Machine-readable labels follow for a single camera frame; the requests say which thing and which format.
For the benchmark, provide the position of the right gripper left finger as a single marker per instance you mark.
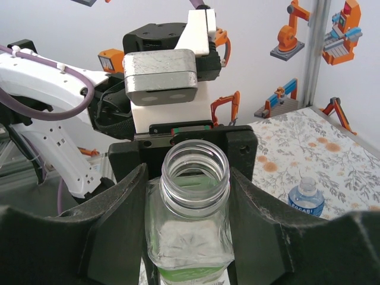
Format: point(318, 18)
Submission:
point(59, 252)

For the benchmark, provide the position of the aluminium frame post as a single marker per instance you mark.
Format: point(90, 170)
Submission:
point(316, 59)

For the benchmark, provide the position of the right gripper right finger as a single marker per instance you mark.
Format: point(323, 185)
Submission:
point(311, 252)

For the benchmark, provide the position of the floral patterned table cover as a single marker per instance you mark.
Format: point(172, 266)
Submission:
point(326, 166)

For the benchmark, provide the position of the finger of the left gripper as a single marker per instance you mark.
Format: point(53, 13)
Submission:
point(126, 160)
point(242, 151)

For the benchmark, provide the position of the clear glass with green liquid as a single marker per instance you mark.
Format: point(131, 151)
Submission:
point(190, 237)

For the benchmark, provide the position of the clear bottle with blue label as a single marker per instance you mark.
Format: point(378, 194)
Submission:
point(305, 199)

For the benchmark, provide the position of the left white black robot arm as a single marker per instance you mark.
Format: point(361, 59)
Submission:
point(38, 86)

